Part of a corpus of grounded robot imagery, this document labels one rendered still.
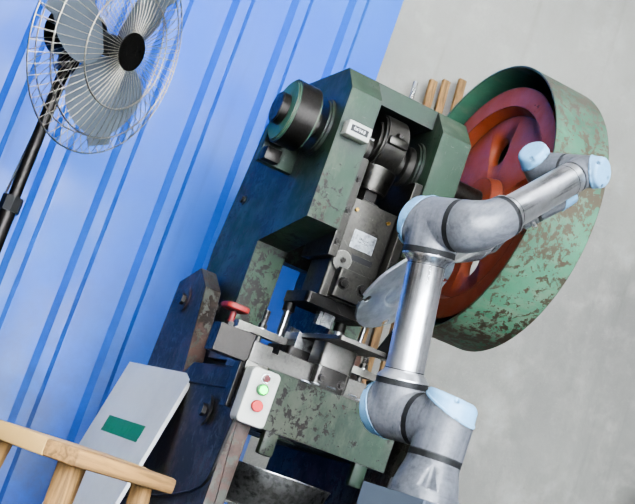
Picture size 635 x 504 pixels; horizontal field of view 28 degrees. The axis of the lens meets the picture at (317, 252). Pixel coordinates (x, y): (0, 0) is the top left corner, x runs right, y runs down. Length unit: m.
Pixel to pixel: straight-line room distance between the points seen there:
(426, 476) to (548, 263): 0.92
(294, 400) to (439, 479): 0.64
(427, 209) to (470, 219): 0.11
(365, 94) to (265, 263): 0.56
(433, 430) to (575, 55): 2.97
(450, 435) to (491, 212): 0.47
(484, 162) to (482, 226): 1.14
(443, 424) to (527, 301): 0.83
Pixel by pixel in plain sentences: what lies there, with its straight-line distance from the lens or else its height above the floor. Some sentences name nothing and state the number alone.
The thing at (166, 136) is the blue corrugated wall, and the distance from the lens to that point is 4.47.
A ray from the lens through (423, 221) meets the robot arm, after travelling 2.72.
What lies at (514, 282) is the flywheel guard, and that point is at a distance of 3.33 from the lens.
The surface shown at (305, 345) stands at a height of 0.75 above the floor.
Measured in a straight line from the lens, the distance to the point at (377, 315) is 3.15.
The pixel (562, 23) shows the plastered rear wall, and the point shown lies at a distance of 5.34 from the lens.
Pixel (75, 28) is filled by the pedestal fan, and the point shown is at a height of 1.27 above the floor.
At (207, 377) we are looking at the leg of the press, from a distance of 3.27.
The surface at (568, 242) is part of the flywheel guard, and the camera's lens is 3.34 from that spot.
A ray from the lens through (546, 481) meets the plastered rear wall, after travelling 5.21.
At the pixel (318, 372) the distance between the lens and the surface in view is 3.22.
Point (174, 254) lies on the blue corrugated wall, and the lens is 4.44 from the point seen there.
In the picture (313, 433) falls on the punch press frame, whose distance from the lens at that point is 3.16.
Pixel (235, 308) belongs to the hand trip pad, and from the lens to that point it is 3.04.
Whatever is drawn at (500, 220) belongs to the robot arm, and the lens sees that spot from 2.67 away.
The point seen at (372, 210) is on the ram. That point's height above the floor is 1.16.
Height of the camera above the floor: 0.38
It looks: 11 degrees up
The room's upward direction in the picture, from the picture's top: 19 degrees clockwise
